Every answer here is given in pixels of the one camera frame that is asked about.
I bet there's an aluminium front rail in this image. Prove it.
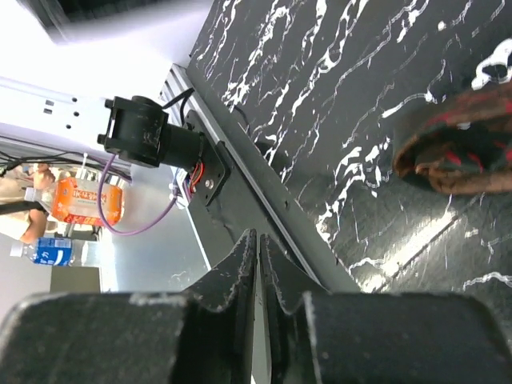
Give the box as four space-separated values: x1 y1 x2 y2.
158 64 194 103

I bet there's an orange snack package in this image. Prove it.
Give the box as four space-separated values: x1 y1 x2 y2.
50 177 123 226

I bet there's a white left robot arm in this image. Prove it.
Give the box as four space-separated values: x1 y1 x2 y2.
97 96 206 170

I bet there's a blue label water bottle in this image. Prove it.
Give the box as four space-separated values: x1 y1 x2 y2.
10 237 74 266

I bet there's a brown floral long tie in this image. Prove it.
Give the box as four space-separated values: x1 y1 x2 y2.
392 83 511 195

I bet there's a black marble pattern mat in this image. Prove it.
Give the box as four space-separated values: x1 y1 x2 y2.
190 1 511 322

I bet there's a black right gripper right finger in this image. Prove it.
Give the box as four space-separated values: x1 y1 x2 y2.
259 234 511 383

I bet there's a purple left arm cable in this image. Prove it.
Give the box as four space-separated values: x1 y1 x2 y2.
97 154 179 237

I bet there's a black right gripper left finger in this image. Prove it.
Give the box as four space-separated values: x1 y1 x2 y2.
1 230 256 383

